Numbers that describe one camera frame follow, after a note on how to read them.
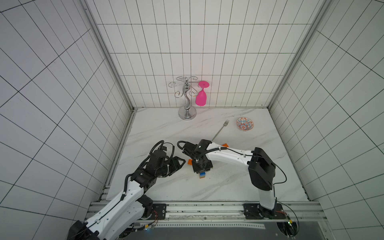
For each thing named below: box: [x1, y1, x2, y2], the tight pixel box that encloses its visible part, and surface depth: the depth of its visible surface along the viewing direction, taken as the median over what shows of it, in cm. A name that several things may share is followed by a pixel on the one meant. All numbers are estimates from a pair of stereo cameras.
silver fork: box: [212, 119, 230, 142], surface depth 112 cm
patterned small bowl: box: [236, 117, 254, 132], surface depth 109 cm
